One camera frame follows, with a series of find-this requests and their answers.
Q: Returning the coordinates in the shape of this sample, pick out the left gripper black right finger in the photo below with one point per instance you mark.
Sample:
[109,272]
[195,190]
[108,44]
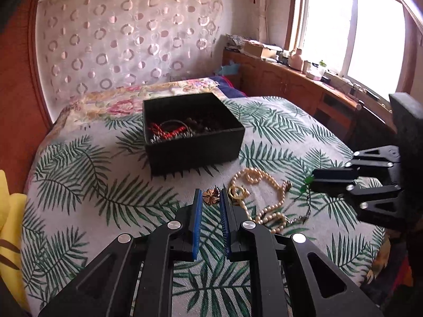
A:
[232,217]

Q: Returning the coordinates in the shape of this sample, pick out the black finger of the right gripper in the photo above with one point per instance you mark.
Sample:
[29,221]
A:
[331,188]

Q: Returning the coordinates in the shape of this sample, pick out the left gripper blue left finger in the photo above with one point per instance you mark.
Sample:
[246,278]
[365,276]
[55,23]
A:
[186,243]

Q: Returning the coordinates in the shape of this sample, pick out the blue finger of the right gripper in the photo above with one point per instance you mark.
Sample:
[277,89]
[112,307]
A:
[335,174]

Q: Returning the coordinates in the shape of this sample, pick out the gold flower brooch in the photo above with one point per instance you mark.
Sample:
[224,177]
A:
[211,196]

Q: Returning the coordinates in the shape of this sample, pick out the black jewelry box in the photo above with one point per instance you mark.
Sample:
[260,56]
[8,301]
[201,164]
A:
[189,131]

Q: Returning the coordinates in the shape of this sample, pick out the wooden sideboard cabinet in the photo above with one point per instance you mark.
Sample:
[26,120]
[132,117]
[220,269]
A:
[356,123]

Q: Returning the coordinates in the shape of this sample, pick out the palm leaf print bedspread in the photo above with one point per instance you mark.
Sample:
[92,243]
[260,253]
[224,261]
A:
[92,183]

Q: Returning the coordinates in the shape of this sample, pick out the pink bottle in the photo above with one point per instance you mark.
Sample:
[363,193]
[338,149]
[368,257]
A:
[295,60]

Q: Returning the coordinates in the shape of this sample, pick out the blue blanket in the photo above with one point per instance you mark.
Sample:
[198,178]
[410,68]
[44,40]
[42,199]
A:
[227,87]

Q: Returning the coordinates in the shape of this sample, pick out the teal paper bag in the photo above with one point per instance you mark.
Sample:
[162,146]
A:
[232,68]

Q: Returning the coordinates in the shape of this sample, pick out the floral quilt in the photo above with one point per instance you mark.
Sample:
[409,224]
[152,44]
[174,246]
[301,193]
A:
[127,101]

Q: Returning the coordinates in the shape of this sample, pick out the cardboard box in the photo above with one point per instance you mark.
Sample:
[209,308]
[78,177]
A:
[260,50]

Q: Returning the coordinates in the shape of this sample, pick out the window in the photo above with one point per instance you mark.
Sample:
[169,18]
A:
[375,44]

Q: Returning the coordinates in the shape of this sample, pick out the yellow plush toy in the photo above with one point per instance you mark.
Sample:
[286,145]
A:
[12,213]

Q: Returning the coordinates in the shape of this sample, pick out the wooden wardrobe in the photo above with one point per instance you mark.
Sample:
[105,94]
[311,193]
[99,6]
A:
[25,120]

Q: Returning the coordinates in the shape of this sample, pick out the sheer circle pattern curtain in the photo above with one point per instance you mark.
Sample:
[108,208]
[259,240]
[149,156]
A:
[94,45]

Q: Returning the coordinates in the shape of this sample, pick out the gold ring pendant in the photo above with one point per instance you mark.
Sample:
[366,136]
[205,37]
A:
[238,193]

